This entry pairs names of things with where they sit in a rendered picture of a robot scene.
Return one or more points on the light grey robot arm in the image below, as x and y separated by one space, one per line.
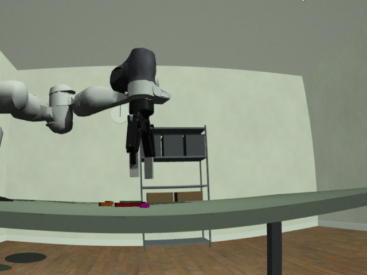
134 79

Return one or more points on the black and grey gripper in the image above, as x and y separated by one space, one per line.
139 127

